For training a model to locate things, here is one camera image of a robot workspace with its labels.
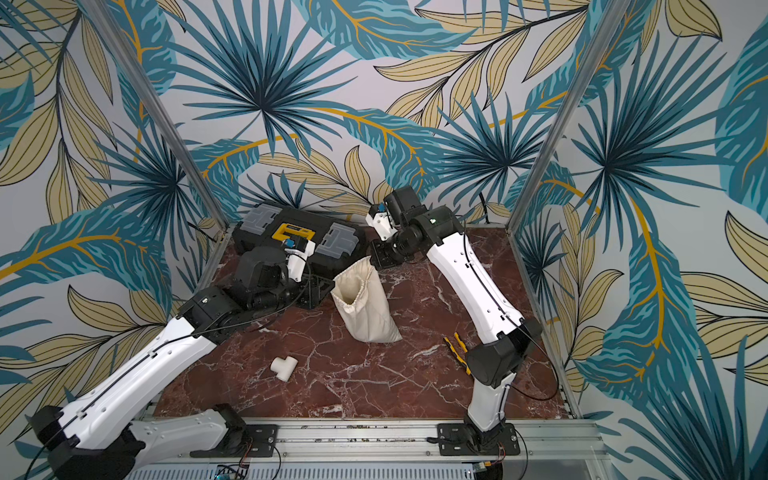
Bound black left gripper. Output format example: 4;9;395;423
251;272;336;316

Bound cream cloth drawstring soil bag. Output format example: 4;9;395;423
331;256;402;343

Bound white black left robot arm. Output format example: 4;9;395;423
29;237;317;479

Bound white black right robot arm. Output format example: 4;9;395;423
366;187;541;456

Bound white PVC tee fitting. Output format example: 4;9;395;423
270;356;298;382

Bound yellow black pliers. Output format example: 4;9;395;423
443;332;472;376

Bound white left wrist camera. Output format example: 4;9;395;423
283;236;316;283

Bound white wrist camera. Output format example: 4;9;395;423
365;203;397;242
283;236;316;283

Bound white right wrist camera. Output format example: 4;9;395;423
365;203;397;242

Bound black toolbox yellow handle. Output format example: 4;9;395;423
232;203;367;279

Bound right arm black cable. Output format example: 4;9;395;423
461;233;562;403

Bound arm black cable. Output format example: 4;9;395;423
461;233;562;403
23;293;313;480

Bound left aluminium corner post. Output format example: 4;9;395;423
77;0;232;229

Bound aluminium corner post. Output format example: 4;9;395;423
507;0;629;236
77;0;232;229

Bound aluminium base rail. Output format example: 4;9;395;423
131;419;618;479

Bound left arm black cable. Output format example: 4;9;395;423
23;293;313;480

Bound right aluminium corner post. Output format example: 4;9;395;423
507;0;629;236

